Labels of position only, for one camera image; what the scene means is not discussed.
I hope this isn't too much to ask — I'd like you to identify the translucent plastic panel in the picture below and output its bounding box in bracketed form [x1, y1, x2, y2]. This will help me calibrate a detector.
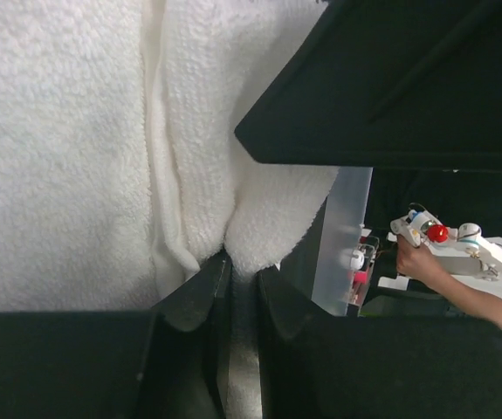
[312, 167, 372, 316]

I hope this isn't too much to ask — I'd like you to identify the white teleoperation leader device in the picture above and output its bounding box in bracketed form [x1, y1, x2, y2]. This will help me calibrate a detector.
[390, 207, 502, 281]

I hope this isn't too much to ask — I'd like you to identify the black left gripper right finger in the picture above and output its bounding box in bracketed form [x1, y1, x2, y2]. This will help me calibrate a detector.
[257, 269, 502, 418]

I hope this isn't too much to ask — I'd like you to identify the operator bare forearm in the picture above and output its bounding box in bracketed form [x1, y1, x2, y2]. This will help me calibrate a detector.
[423, 270, 502, 330]

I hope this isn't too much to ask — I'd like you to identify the operator bare hand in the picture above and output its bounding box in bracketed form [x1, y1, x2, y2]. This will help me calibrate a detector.
[396, 236, 446, 291]

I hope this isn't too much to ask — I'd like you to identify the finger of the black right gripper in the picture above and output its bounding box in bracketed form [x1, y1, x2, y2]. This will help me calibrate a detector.
[235, 1, 502, 171]

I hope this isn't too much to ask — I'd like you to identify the white towel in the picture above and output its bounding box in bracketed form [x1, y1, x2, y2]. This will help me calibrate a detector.
[0, 1, 336, 313]

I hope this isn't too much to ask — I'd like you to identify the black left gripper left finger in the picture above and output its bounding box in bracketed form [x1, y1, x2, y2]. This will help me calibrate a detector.
[0, 253, 231, 418]

